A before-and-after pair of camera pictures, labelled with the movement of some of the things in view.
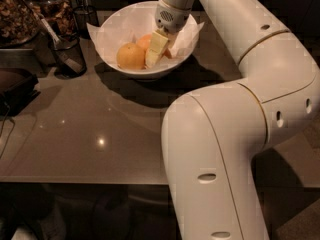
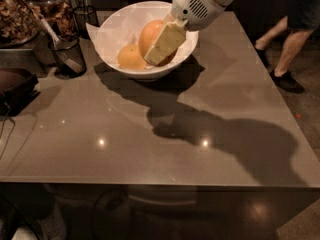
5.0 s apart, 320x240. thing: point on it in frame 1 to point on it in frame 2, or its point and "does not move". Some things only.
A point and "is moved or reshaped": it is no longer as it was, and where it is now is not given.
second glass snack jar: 52,2 does not move
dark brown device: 17,89 does not move
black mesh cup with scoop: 67,56 does not move
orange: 167,54 is moved or reshaped
